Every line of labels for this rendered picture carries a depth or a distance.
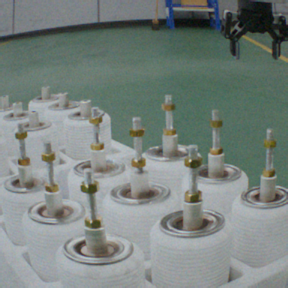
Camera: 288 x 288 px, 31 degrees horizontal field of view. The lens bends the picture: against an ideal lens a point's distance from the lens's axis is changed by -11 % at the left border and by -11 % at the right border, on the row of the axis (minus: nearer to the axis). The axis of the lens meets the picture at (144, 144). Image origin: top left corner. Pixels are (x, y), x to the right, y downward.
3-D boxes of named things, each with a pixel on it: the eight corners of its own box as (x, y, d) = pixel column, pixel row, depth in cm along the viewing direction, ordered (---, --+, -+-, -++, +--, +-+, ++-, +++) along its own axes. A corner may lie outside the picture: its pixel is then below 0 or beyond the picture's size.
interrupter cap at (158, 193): (104, 190, 75) (104, 184, 75) (161, 183, 77) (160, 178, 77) (117, 211, 68) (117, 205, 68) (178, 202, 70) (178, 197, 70)
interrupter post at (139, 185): (128, 194, 73) (127, 169, 72) (147, 192, 74) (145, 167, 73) (133, 201, 71) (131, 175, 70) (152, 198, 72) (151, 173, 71)
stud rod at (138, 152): (137, 180, 71) (134, 118, 69) (133, 177, 72) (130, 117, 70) (145, 178, 71) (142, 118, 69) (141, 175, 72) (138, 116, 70)
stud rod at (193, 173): (195, 214, 61) (196, 147, 59) (187, 213, 62) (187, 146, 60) (199, 211, 62) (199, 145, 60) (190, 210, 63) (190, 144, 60)
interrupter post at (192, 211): (202, 230, 61) (203, 204, 60) (181, 231, 61) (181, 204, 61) (203, 222, 63) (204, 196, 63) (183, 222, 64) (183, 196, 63)
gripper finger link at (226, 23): (227, 8, 100) (228, 34, 103) (219, 8, 99) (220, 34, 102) (232, 12, 97) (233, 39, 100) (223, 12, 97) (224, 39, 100)
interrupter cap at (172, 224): (224, 238, 58) (225, 233, 58) (155, 241, 59) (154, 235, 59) (225, 212, 66) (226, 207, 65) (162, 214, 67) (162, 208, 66)
